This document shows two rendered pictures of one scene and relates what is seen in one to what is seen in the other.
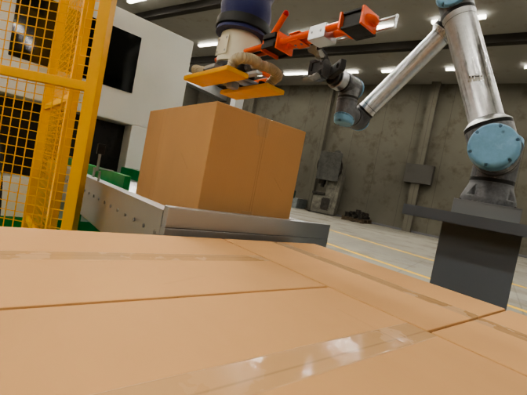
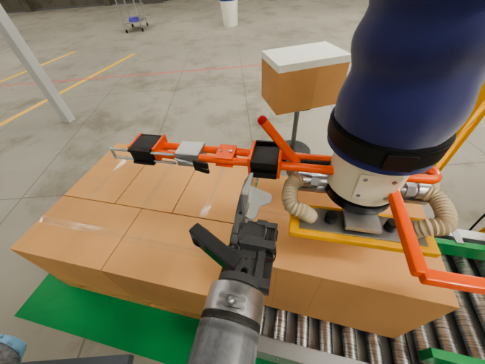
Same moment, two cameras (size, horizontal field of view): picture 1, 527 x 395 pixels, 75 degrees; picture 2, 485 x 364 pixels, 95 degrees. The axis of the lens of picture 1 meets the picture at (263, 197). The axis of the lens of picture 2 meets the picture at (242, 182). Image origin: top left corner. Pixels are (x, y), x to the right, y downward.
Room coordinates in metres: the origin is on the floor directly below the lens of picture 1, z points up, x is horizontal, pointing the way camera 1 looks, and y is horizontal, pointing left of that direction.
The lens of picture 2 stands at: (1.62, -0.26, 1.62)
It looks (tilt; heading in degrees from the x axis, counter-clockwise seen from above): 46 degrees down; 146
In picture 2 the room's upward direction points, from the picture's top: 5 degrees counter-clockwise
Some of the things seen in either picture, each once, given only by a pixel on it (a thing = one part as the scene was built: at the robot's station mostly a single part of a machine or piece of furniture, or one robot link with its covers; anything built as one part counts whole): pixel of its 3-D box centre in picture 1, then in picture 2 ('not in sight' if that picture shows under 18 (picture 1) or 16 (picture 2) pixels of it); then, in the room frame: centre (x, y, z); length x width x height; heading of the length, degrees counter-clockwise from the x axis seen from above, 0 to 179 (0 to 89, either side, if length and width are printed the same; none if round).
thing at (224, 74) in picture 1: (214, 73); not in sight; (1.40, 0.29, 1.12); 0.34 x 0.10 x 0.05; 41
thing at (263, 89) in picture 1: (250, 88); (359, 224); (1.52, 0.14, 1.12); 0.34 x 0.10 x 0.05; 41
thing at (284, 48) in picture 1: (278, 45); (265, 159); (1.27, 0.05, 1.23); 0.10 x 0.08 x 0.06; 131
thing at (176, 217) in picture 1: (260, 225); not in sight; (1.17, -0.01, 0.58); 0.70 x 0.03 x 0.06; 130
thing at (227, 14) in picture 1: (243, 29); (385, 128); (1.46, 0.21, 1.34); 0.23 x 0.23 x 0.04
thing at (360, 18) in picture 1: (357, 23); (149, 146); (1.00, -0.17, 1.23); 0.08 x 0.07 x 0.05; 41
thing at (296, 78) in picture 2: not in sight; (301, 77); (0.29, 1.34, 0.82); 0.60 x 0.40 x 0.40; 68
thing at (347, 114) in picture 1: (346, 111); not in sight; (1.57, -0.30, 1.12); 0.12 x 0.09 x 0.12; 143
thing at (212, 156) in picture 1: (213, 168); (323, 250); (1.44, 0.23, 0.75); 0.60 x 0.40 x 0.40; 39
